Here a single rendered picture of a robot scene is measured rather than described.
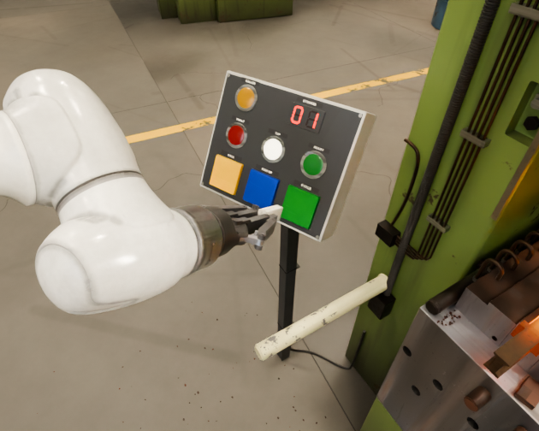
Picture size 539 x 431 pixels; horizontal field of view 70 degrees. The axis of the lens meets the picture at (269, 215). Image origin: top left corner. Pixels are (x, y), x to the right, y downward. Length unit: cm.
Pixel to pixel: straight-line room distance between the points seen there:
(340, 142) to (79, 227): 54
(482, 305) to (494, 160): 27
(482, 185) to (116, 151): 68
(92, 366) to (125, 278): 149
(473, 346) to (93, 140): 70
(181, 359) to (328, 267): 83
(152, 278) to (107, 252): 6
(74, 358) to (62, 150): 154
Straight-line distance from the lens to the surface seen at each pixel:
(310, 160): 81
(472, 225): 93
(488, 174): 86
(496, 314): 80
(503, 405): 83
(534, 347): 77
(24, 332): 210
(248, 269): 199
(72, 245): 39
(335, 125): 80
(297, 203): 82
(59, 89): 50
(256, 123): 88
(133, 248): 40
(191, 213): 50
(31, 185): 46
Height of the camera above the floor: 157
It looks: 44 degrees down
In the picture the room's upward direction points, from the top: straight up
